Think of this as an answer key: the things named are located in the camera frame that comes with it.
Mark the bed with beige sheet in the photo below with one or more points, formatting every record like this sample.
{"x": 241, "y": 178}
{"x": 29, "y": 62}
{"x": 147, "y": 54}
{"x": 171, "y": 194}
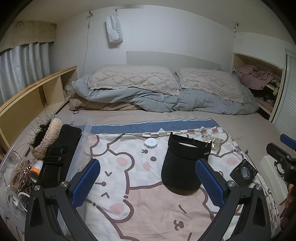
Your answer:
{"x": 161, "y": 115}

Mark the wooden bedside shelf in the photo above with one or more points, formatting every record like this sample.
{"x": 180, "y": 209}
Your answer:
{"x": 23, "y": 90}

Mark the white paper bag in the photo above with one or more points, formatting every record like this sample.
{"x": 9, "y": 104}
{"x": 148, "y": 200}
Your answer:
{"x": 114, "y": 30}

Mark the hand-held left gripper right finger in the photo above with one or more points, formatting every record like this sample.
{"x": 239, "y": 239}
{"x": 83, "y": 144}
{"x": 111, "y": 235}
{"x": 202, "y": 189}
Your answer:
{"x": 208, "y": 183}

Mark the beige curtain valance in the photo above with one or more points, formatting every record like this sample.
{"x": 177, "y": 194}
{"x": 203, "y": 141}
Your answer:
{"x": 27, "y": 32}

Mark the grey-blue duvet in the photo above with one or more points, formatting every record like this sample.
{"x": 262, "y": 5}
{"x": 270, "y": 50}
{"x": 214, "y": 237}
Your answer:
{"x": 161, "y": 99}

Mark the wall hook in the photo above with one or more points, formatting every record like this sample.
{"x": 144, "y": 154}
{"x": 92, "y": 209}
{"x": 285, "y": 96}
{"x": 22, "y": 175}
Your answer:
{"x": 235, "y": 26}

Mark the black feathery hair accessory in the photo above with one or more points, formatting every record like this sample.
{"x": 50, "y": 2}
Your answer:
{"x": 40, "y": 135}

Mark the orange and white bottle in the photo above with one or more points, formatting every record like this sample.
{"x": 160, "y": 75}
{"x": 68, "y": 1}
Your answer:
{"x": 35, "y": 168}

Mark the white round tape measure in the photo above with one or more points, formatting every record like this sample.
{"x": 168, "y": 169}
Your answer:
{"x": 150, "y": 142}

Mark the white shutter door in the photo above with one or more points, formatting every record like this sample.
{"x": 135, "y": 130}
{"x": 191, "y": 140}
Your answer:
{"x": 288, "y": 92}

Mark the black quilted bag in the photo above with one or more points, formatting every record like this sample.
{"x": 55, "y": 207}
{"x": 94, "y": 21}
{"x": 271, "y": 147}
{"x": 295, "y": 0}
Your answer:
{"x": 57, "y": 148}

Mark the beige fleece blanket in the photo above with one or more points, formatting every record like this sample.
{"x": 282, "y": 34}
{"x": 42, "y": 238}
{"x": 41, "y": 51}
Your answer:
{"x": 104, "y": 106}

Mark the black charger box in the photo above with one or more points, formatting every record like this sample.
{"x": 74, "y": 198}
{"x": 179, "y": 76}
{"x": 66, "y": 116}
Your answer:
{"x": 242, "y": 172}

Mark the clear plastic bag of clips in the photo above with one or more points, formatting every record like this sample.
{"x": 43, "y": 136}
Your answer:
{"x": 215, "y": 143}

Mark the pile of clothes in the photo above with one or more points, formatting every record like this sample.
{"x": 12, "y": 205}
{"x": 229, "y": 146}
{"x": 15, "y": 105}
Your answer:
{"x": 254, "y": 76}

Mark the pink cartoon printed blanket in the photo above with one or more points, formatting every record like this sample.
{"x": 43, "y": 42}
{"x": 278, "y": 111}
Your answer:
{"x": 138, "y": 197}

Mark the black sun visor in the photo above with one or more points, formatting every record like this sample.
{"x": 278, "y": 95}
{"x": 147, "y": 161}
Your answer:
{"x": 182, "y": 166}

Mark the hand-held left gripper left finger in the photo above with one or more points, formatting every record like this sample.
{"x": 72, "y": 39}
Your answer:
{"x": 85, "y": 183}

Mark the pale grey curtain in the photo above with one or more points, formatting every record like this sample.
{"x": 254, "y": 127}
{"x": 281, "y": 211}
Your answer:
{"x": 23, "y": 64}

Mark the wooden closet niche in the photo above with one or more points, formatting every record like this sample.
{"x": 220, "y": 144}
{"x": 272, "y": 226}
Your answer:
{"x": 235, "y": 62}

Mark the clear plastic storage bin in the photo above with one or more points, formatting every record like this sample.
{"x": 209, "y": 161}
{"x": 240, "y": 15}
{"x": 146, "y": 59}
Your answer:
{"x": 85, "y": 134}

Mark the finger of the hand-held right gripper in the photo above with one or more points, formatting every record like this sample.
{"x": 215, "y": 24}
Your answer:
{"x": 288, "y": 139}
{"x": 279, "y": 153}

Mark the beige textured pillow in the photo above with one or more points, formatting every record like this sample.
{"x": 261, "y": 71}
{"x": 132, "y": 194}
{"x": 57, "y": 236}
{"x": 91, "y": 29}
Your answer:
{"x": 208, "y": 83}
{"x": 131, "y": 78}

